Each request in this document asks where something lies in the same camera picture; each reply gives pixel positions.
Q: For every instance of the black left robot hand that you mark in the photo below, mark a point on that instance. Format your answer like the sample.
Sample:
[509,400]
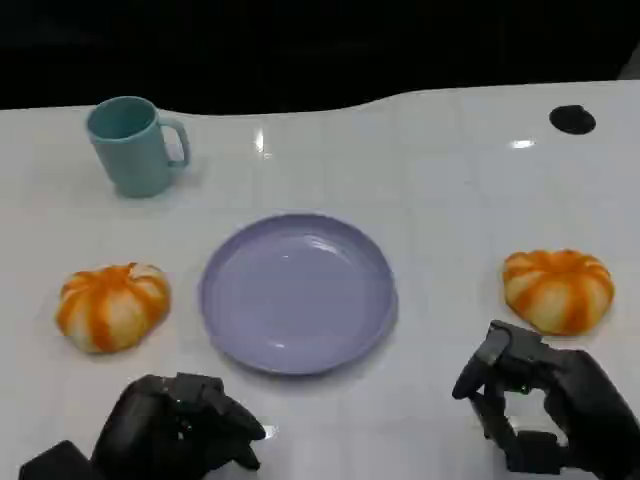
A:
[150,425]

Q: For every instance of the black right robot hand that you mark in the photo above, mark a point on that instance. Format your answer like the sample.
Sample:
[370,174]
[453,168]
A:
[575,395]

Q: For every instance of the orange and white bread roll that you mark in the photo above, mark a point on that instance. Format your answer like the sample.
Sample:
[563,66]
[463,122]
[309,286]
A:
[112,307]
[557,290]

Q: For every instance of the lilac plate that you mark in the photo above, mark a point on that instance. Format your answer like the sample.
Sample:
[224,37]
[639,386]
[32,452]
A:
[299,294]

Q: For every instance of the black round table grommet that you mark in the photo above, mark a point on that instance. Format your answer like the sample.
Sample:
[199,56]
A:
[572,119]

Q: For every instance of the pale green mug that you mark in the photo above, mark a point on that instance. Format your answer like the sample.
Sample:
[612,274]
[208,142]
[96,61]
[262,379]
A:
[135,147]

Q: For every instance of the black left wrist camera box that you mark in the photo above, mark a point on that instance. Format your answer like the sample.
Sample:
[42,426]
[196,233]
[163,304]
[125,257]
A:
[52,462]

